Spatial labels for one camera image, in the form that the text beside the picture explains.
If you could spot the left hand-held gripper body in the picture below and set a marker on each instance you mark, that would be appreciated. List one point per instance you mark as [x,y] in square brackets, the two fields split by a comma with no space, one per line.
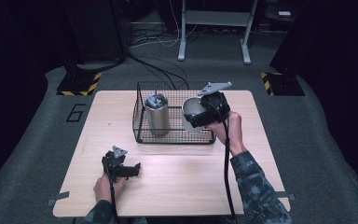
[116,163]

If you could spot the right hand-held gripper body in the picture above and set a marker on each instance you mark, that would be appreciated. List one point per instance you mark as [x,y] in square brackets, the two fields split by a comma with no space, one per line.
[213,105]

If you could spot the steel cup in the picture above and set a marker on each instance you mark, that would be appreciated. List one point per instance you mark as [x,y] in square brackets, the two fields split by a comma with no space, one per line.
[192,107]

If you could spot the person's left hand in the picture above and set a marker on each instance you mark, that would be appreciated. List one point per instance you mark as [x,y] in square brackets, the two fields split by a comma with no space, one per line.
[104,188]

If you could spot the person's right hand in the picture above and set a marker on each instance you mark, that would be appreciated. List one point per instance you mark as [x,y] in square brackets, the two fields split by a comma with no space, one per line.
[228,130]

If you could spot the steel tumbler with lid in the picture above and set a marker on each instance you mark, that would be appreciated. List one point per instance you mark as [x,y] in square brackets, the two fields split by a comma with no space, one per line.
[157,116]

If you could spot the metal straw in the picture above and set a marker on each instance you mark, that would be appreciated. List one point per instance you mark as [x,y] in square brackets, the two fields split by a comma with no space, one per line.
[155,90]

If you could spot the black tape floor marking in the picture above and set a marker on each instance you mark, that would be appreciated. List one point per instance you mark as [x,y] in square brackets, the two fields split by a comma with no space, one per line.
[75,113]

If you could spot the grey tape strip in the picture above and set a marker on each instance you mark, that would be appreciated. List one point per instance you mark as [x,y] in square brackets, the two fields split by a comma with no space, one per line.
[58,198]
[286,196]

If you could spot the black stand with striped base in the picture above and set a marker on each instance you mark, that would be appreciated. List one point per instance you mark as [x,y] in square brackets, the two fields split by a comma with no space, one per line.
[79,82]
[284,84]

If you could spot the white metal stand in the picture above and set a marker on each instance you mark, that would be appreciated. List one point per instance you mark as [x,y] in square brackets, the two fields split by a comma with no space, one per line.
[216,18]

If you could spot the small white device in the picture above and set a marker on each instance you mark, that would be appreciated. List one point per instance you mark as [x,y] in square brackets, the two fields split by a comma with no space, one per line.
[284,13]

